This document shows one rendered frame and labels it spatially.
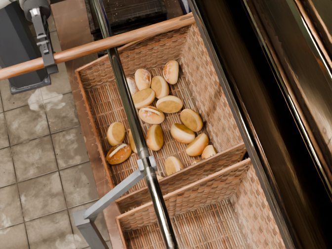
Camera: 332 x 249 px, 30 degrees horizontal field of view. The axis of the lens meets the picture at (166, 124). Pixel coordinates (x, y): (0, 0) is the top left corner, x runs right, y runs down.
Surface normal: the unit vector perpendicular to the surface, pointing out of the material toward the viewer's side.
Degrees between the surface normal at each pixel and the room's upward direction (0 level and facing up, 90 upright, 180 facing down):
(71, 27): 0
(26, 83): 90
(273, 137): 8
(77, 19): 0
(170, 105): 61
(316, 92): 70
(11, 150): 0
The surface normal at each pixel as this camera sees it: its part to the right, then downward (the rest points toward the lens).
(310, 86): -0.93, 0.11
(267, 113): 0.05, -0.51
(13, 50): 0.25, 0.84
